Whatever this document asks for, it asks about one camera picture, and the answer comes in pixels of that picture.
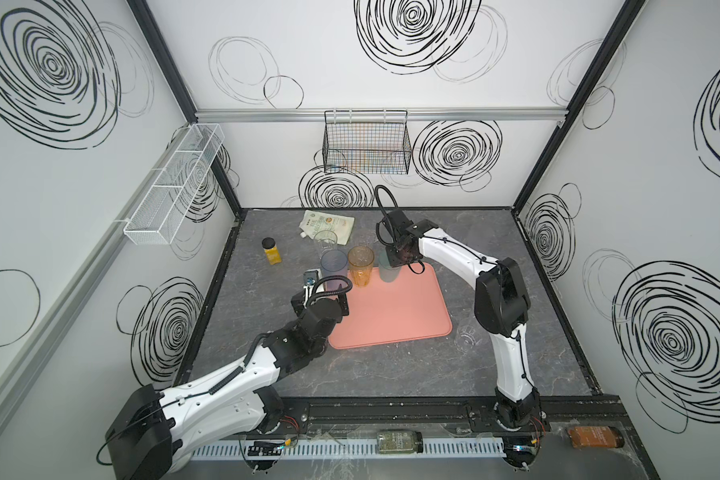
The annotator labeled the teal green plastic cup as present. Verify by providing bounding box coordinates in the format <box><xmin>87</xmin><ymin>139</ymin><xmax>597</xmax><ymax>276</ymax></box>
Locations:
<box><xmin>377</xmin><ymin>251</ymin><xmax>400</xmax><ymax>283</ymax></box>

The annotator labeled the amber yellow plastic cup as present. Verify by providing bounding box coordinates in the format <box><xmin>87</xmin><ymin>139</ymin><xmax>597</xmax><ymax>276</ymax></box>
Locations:
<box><xmin>347</xmin><ymin>245</ymin><xmax>375</xmax><ymax>287</ymax></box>

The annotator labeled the blue textured plastic cup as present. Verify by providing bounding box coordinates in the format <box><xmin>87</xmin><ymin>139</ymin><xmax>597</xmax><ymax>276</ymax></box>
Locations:
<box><xmin>320</xmin><ymin>249</ymin><xmax>348</xmax><ymax>291</ymax></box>

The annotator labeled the pink plastic tray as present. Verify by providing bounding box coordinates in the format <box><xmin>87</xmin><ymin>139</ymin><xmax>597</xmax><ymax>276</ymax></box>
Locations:
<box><xmin>328</xmin><ymin>264</ymin><xmax>452</xmax><ymax>350</ymax></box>

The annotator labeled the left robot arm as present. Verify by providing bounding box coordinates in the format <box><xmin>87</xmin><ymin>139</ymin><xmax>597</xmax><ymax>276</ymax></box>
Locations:
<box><xmin>102</xmin><ymin>293</ymin><xmax>349</xmax><ymax>479</ymax></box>

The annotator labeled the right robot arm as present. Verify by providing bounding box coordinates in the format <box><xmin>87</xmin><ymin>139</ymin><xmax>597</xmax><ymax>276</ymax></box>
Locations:
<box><xmin>376</xmin><ymin>208</ymin><xmax>540</xmax><ymax>431</ymax></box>

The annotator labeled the clear faceted glass near pouch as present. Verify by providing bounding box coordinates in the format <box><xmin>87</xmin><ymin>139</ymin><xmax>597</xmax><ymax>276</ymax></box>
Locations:
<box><xmin>313</xmin><ymin>230</ymin><xmax>338</xmax><ymax>256</ymax></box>

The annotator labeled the yellow spice jar black lid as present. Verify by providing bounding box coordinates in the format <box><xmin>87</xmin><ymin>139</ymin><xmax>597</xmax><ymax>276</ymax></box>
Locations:
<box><xmin>261</xmin><ymin>237</ymin><xmax>282</xmax><ymax>265</ymax></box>

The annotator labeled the white green sugar pouch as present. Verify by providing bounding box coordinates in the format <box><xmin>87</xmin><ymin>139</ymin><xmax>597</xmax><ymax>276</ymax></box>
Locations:
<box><xmin>299</xmin><ymin>210</ymin><xmax>355</xmax><ymax>245</ymax></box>

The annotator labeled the clear short glass front right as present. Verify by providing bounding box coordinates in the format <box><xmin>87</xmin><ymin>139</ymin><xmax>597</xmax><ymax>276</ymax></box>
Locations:
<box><xmin>456</xmin><ymin>331</ymin><xmax>480</xmax><ymax>353</ymax></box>

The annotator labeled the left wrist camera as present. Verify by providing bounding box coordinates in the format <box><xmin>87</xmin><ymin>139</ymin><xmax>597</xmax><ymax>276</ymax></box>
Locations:
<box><xmin>303</xmin><ymin>269</ymin><xmax>320</xmax><ymax>297</ymax></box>

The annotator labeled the black mounting rail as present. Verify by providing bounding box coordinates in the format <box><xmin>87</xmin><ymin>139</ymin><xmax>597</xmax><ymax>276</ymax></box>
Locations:
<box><xmin>282</xmin><ymin>395</ymin><xmax>627</xmax><ymax>433</ymax></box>

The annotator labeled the black wire basket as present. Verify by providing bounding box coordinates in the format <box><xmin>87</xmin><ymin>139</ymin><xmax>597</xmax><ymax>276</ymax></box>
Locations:
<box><xmin>321</xmin><ymin>109</ymin><xmax>413</xmax><ymax>175</ymax></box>

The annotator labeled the white slotted cable duct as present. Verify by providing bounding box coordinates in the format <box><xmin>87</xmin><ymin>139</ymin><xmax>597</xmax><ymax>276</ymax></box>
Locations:
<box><xmin>191</xmin><ymin>437</ymin><xmax>506</xmax><ymax>461</ymax></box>

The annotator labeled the white mesh wall shelf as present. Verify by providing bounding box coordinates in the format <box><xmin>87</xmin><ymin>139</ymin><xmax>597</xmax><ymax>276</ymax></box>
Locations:
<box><xmin>123</xmin><ymin>123</ymin><xmax>224</xmax><ymax>246</ymax></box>

